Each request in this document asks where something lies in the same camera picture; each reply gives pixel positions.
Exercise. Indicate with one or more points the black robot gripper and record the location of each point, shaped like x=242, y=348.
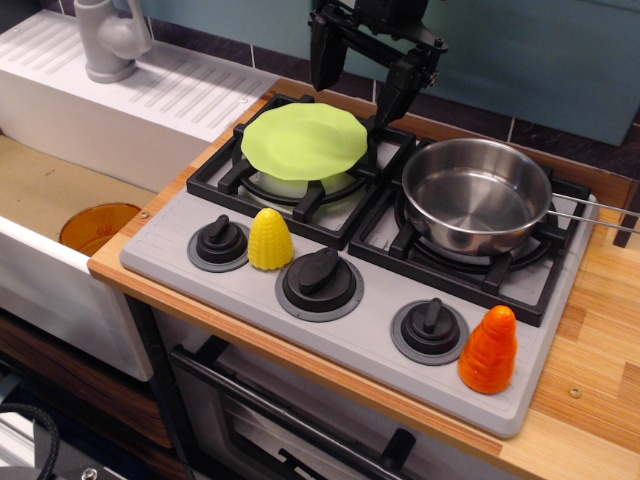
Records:
x=391, y=34

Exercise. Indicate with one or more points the orange plastic toy carrot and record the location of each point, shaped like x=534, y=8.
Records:
x=487, y=362

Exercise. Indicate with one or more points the light green plastic plate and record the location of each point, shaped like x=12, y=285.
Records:
x=304, y=141

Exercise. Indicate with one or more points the black left burner grate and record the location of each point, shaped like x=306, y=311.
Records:
x=324, y=211

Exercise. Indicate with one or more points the black burner grate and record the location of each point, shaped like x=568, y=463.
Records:
x=324, y=211
x=534, y=280

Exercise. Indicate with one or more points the stainless steel pot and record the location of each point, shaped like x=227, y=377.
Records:
x=479, y=197

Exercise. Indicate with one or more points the black right burner grate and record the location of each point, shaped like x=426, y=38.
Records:
x=534, y=280

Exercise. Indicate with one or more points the yellow plastic toy corn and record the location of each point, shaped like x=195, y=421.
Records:
x=270, y=244

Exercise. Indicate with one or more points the black middle stove knob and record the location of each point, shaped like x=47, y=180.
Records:
x=320, y=287

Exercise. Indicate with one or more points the black stove knob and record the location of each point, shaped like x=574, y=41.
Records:
x=320, y=287
x=220, y=246
x=429, y=332

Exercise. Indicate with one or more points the black left stove knob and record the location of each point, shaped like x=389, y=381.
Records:
x=220, y=246

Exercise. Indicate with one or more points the grey toy faucet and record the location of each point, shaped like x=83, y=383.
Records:
x=111, y=44

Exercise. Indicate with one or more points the black right stove knob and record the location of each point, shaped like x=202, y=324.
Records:
x=429, y=332

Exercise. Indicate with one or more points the grey toy stove top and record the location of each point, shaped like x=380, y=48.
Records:
x=361, y=341

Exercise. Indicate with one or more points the white toy sink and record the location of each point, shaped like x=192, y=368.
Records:
x=68, y=143

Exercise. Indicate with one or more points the orange sink drain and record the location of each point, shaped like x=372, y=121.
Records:
x=89, y=230

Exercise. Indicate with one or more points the toy oven door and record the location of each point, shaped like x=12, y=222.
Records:
x=299, y=444

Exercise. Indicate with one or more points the brass countertop screw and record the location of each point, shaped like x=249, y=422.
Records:
x=575, y=392

